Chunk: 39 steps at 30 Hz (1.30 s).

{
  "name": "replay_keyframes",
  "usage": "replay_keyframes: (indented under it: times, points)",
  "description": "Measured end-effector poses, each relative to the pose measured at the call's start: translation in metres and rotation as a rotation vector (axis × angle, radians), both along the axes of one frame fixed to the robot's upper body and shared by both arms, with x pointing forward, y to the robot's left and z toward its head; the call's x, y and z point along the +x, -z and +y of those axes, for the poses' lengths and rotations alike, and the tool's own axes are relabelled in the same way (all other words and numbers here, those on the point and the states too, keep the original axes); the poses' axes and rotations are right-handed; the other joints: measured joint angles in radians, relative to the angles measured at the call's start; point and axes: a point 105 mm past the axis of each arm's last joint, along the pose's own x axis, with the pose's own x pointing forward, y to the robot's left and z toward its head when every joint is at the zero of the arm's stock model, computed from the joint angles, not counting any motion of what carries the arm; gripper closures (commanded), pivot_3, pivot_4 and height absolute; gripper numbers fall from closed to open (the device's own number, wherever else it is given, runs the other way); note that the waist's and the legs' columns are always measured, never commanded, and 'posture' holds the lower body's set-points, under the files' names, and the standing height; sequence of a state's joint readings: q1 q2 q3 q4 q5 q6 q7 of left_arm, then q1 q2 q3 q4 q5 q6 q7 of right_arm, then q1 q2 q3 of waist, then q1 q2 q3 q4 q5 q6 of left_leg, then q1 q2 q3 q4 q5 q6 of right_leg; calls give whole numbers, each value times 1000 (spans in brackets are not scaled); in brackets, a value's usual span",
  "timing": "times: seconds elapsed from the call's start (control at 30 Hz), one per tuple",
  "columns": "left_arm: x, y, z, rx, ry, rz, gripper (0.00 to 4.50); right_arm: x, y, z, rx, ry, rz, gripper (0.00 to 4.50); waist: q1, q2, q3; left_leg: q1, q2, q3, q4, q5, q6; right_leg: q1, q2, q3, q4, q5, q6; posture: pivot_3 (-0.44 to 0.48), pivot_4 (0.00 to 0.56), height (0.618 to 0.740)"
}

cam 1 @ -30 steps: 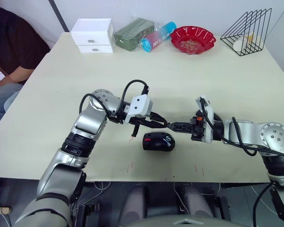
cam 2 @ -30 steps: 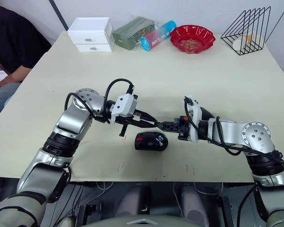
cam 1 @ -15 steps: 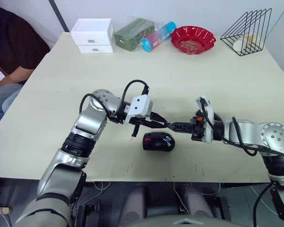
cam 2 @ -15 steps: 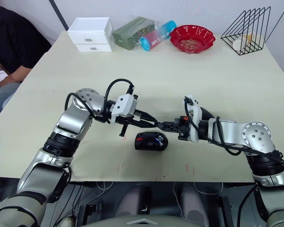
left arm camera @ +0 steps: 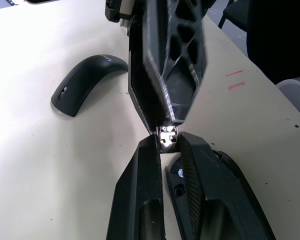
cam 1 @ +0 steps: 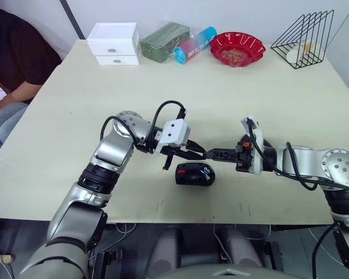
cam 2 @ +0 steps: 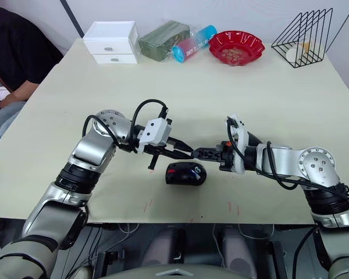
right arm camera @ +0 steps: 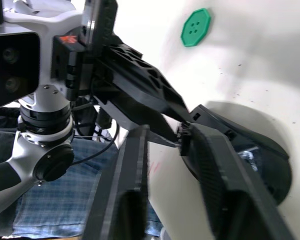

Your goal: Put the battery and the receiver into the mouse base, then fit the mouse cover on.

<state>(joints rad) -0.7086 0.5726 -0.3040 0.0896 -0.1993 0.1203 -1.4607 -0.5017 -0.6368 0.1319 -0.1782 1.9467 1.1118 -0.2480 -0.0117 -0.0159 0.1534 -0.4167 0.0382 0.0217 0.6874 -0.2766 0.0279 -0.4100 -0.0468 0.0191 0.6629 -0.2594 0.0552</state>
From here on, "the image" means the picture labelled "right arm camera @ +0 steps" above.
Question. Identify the solid finger of the black left gripper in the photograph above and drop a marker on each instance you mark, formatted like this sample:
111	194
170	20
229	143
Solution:
140	112

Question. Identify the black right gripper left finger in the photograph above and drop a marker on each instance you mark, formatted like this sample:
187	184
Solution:
125	190

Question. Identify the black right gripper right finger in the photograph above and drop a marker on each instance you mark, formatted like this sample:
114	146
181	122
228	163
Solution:
230	190

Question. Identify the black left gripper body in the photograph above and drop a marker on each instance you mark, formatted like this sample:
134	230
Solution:
100	27

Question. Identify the lattice finger of the black left gripper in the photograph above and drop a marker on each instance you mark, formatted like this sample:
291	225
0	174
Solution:
150	82

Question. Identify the blue plaid cloth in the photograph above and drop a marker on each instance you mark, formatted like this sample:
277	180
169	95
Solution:
60	200

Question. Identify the green octagonal button disc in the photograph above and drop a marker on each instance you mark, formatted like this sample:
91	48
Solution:
196	27

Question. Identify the dark cloth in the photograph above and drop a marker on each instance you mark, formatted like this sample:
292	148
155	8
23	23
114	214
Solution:
0	150

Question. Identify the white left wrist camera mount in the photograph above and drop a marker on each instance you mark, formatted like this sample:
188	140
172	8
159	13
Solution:
48	27

